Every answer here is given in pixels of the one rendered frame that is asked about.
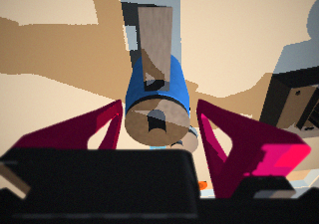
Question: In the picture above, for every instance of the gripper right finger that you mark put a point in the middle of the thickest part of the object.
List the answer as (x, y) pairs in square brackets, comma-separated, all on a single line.
[(258, 148)]

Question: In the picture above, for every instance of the dark grey round disk with central stud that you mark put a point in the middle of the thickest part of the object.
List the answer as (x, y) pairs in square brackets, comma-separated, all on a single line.
[(189, 143)]

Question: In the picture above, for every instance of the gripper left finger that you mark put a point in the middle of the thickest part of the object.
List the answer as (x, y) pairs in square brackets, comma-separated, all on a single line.
[(75, 132)]

